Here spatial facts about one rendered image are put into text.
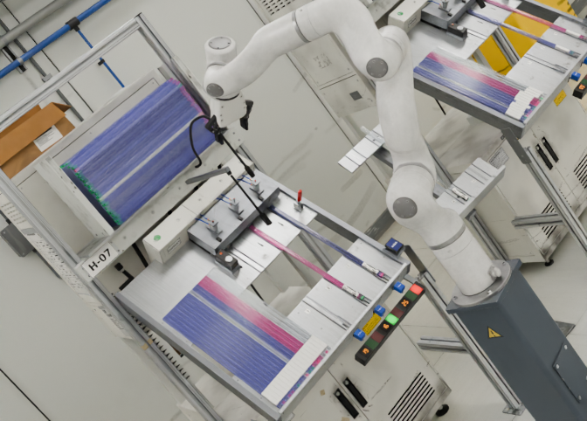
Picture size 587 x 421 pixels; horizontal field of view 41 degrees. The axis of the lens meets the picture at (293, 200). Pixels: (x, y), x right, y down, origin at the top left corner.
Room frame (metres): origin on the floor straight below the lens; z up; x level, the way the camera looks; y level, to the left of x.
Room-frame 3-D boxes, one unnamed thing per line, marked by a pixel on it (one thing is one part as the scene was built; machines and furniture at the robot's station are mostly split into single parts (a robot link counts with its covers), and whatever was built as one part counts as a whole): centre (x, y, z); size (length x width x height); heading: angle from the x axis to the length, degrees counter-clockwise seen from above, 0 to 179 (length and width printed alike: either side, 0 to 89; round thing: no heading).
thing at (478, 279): (2.05, -0.28, 0.79); 0.19 x 0.19 x 0.18
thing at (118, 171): (2.77, 0.31, 1.52); 0.51 x 0.13 x 0.27; 117
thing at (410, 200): (2.03, -0.27, 1.00); 0.19 x 0.12 x 0.24; 149
